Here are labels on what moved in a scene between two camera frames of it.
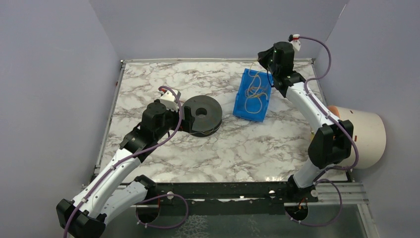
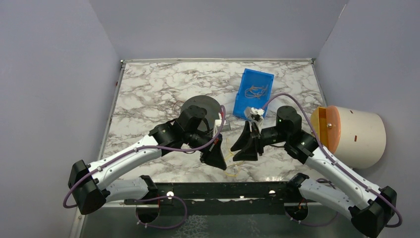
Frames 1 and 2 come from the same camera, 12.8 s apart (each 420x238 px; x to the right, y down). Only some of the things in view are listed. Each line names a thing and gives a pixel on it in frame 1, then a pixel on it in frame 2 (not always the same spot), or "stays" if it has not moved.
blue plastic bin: [252, 101] stays
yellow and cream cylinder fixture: [369, 137] stays
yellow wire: [253, 103] to [230, 154]
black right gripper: [264, 56] to [257, 141]
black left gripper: [183, 116] to [212, 148]
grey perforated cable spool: [207, 113] stays
